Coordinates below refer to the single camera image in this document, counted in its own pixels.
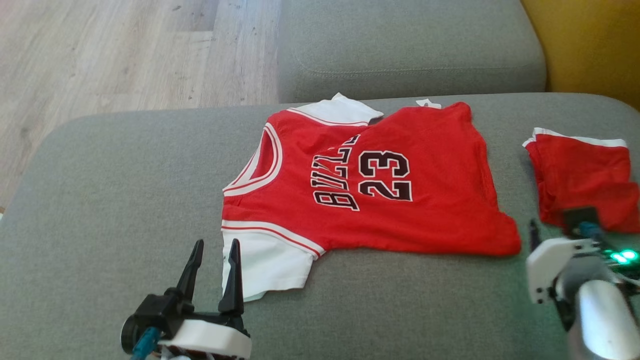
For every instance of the grey sofa seat cushion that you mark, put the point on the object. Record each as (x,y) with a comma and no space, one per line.
(125,190)

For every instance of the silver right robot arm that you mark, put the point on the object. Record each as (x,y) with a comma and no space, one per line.
(600,320)

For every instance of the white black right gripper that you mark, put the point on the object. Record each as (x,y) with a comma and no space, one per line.
(542,270)

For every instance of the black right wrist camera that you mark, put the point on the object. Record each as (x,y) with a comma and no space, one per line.
(580,217)

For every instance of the mustard yellow panel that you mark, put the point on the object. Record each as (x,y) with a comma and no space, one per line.
(590,45)

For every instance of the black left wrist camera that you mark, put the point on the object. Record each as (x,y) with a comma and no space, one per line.
(155,312)

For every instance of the red white basketball jersey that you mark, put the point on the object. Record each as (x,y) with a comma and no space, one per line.
(430,210)

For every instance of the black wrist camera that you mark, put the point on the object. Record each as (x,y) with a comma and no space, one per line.
(155,312)
(580,217)

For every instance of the grey sofa back cushion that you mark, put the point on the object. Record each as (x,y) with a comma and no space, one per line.
(410,45)

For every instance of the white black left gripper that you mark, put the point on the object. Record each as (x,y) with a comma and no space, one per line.
(215,337)

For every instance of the red white-trimmed shorts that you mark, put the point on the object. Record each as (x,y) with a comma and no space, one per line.
(580,175)

